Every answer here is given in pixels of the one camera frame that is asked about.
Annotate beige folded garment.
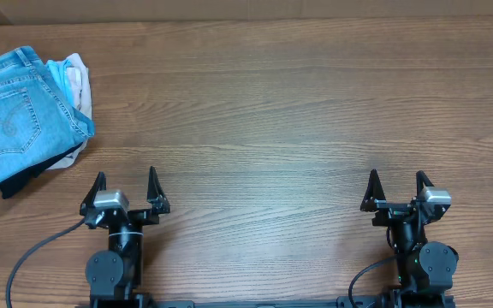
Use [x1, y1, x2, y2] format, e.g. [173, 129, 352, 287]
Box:
[45, 52, 93, 171]

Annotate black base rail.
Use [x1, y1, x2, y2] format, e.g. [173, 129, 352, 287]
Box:
[76, 296, 456, 308]

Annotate light blue folded garment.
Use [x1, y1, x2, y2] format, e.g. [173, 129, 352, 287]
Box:
[45, 59, 74, 107]

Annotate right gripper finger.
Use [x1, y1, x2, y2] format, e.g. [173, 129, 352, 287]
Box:
[416, 170, 434, 197]
[360, 169, 387, 212]

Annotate black folded garment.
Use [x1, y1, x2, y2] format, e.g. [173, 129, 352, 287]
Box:
[0, 143, 82, 199]

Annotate brown cardboard backboard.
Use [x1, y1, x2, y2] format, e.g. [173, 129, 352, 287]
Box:
[0, 0, 493, 25]

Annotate blue denim jeans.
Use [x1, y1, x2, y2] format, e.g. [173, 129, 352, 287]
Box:
[0, 46, 96, 183]

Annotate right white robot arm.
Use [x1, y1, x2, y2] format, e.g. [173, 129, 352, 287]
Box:
[155, 169, 459, 308]

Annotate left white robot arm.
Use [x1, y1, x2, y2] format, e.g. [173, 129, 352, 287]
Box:
[80, 172, 158, 308]

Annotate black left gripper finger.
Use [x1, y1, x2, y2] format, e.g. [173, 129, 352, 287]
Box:
[146, 166, 170, 214]
[80, 172, 106, 216]

